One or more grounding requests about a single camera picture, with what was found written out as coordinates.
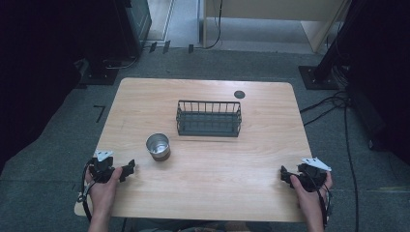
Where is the black cabinet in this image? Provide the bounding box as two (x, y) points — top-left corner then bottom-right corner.
(110, 0), (153, 60)

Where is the light wooden desk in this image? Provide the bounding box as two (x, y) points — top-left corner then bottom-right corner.
(201, 0), (353, 54)

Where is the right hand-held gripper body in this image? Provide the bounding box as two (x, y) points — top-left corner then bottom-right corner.
(296, 157), (333, 193)

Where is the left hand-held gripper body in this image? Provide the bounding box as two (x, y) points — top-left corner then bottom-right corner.
(88, 149), (116, 185)

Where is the black metal stand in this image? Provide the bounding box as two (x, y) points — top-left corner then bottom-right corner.
(298, 0), (366, 91)
(75, 47), (139, 87)

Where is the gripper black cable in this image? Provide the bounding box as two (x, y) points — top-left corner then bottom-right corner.
(313, 175), (334, 228)
(76, 159), (98, 223)

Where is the person's left hand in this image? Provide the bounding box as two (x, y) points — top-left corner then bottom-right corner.
(84, 166), (124, 218)

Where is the black floor cable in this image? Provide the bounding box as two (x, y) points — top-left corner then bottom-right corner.
(299, 90), (351, 128)
(341, 102), (361, 232)

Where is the black wire basket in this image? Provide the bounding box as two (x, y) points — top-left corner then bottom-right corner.
(175, 100), (243, 138)

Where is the person's right hand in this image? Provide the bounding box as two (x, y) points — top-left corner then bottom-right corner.
(289, 171), (334, 214)

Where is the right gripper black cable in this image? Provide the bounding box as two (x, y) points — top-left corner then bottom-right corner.
(313, 175), (334, 228)

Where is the black hanging cable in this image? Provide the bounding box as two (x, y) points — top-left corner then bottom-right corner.
(204, 0), (224, 50)

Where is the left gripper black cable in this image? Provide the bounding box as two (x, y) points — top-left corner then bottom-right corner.
(76, 159), (98, 223)

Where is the steel cup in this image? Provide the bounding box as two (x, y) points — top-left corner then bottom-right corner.
(145, 132), (171, 162)

